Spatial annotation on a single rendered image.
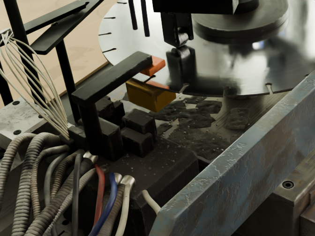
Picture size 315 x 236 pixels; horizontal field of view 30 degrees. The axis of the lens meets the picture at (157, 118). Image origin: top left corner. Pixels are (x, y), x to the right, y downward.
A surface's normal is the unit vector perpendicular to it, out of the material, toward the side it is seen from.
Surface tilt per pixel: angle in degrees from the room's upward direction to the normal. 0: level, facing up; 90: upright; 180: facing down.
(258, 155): 90
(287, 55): 0
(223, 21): 5
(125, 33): 0
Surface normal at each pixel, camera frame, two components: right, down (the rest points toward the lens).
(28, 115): -0.13, -0.80
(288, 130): 0.74, 0.32
